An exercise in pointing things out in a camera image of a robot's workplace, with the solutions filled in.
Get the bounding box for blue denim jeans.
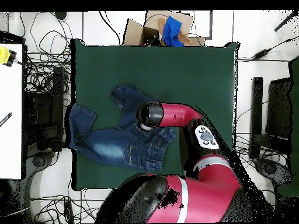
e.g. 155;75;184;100
68;85;176;172

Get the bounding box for dark green table cloth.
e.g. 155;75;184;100
70;38;241;191

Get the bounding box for tan brown cloth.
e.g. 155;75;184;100
157;17;194;47

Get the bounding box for brown cardboard box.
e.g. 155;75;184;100
122;10;206;47

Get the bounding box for bright blue cloth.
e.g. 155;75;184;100
162;15;185;47

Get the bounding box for black chair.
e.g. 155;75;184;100
23;66;68;157

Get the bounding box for black power strip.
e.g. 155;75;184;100
64;201;74;223

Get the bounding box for dark grey round object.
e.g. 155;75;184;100
54;11;68;21

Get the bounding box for white side table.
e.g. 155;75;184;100
0;43;23;180

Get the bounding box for black marker pen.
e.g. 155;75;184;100
0;112;13;128

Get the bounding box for green cloth on side table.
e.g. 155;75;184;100
276;55;299;197

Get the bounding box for yellow and black tool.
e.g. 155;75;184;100
0;45;18;68

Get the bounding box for black rod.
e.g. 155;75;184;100
274;10;298;32

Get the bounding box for white board with dark frame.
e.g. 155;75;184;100
180;10;213;40

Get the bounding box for black power adapter with cable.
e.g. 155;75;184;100
252;34;299;60

